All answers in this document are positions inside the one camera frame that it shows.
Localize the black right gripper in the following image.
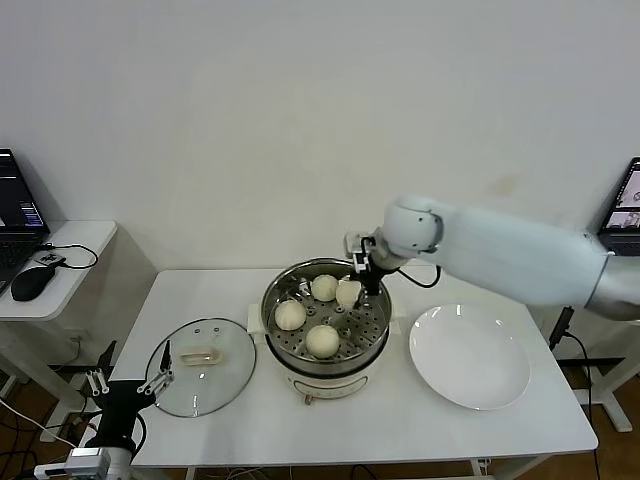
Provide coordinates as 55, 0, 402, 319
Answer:
343, 264, 383, 308

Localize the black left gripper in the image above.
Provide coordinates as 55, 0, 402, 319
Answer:
83, 340, 176, 444

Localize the white steamed baozi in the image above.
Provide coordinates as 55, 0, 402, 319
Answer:
305, 323, 341, 360
274, 299, 308, 332
310, 274, 339, 303
334, 278, 362, 309

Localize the glass lid with beige handle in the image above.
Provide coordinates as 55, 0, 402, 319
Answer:
144, 318, 258, 419

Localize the stainless steel steamer basket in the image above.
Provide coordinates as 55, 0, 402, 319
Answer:
260, 258, 393, 375

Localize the white electric cooker base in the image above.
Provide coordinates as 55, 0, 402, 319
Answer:
246, 292, 407, 407

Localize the white floor power strip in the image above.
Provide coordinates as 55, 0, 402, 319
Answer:
38, 414, 94, 444

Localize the black computer mouse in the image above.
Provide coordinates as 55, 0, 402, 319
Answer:
10, 266, 57, 304

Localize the white round plate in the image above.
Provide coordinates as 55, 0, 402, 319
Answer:
408, 303, 531, 412

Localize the small grey usb hub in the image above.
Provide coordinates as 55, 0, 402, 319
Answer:
32, 251, 67, 271

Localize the white side desk with mouse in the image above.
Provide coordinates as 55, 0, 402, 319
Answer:
0, 221, 119, 416

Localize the black laptop with dark screen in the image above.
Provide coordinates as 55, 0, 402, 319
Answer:
0, 147, 53, 296

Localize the white side desk with label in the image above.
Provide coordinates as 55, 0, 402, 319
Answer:
569, 309, 634, 434

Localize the grey laptop with light screen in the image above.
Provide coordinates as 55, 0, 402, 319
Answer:
597, 156, 640, 257

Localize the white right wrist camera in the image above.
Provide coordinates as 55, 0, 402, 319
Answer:
343, 230, 377, 271

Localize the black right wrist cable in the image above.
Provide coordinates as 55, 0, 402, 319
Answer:
396, 263, 442, 290

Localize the thin black hub cable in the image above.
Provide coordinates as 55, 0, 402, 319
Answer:
37, 243, 100, 272

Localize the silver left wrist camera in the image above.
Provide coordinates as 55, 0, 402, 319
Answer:
33, 446, 112, 480

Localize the black cable with adapter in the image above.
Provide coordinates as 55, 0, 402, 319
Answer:
547, 305, 601, 451

